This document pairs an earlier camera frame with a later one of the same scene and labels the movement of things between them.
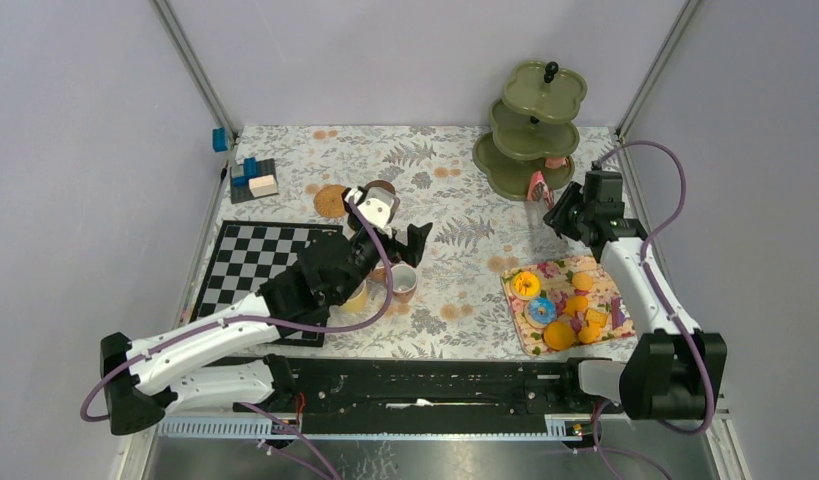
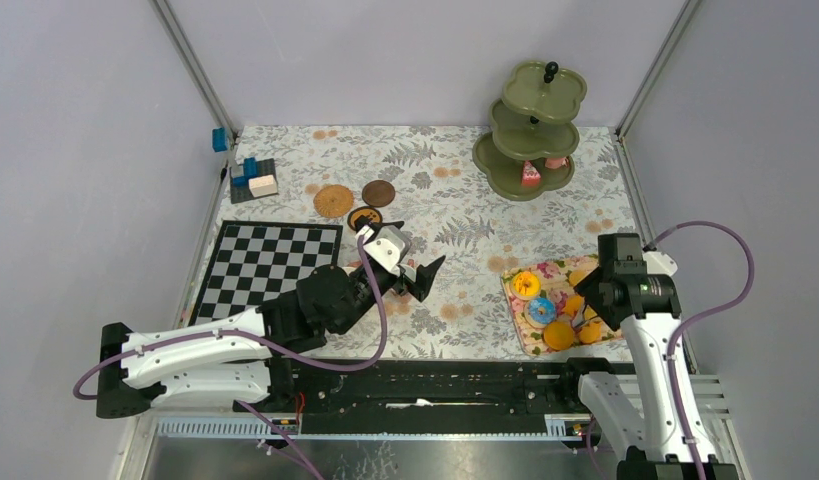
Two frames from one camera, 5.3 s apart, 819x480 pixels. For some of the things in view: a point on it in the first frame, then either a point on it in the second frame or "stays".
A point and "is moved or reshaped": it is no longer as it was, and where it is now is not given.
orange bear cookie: (575, 304) stays
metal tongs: (534, 213) to (583, 317)
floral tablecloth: (452, 302) stays
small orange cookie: (590, 334) stays
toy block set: (253, 179) stays
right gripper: (556, 217) to (596, 276)
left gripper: (411, 253) to (424, 278)
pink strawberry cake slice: (536, 177) is moved or reshaped
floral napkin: (564, 303) stays
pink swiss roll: (556, 162) stays
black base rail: (416, 396) stays
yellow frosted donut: (526, 283) stays
